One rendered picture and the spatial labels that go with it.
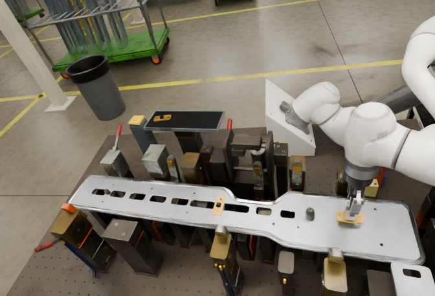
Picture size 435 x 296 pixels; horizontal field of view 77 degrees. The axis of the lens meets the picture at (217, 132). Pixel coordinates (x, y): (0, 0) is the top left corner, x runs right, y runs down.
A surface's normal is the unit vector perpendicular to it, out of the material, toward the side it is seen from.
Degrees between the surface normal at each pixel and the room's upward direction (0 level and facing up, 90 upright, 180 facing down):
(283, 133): 90
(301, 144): 90
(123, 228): 0
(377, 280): 0
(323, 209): 0
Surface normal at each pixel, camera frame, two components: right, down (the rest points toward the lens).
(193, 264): -0.18, -0.75
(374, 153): -0.59, 0.57
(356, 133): -0.85, 0.31
